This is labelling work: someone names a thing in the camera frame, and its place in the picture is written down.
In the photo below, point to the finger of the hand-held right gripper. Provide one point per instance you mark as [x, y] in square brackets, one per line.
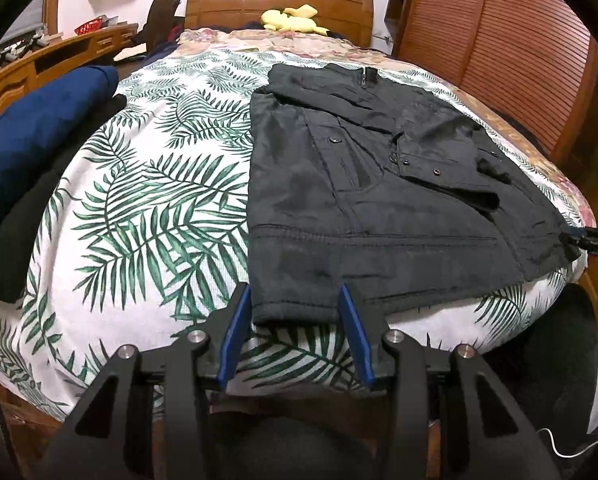
[596, 242]

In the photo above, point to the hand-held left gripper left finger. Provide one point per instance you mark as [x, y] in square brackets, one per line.
[234, 330]

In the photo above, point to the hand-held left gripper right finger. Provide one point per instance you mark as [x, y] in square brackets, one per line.
[356, 340]

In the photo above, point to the black zip jacket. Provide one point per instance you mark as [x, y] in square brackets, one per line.
[379, 220]

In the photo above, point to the person's black trousers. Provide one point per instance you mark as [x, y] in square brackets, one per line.
[554, 360]

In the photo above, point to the green leaf print blanket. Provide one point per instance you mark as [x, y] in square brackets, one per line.
[154, 210]

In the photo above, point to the wooden louvred wardrobe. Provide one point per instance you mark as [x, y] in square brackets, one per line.
[504, 35]

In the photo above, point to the black folded cloth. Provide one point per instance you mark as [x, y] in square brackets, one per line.
[24, 230]

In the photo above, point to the navy blue garment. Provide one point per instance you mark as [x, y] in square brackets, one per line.
[39, 135]

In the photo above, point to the yellow plush toy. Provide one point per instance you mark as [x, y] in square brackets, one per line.
[289, 20]

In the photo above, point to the dark wooden chair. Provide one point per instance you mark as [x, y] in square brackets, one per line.
[159, 20]

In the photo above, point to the wooden desk cabinet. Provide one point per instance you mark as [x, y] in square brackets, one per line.
[54, 60]

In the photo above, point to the wooden bed headboard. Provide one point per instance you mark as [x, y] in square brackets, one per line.
[229, 5]

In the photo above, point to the red basket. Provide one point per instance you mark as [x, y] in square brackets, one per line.
[89, 26]

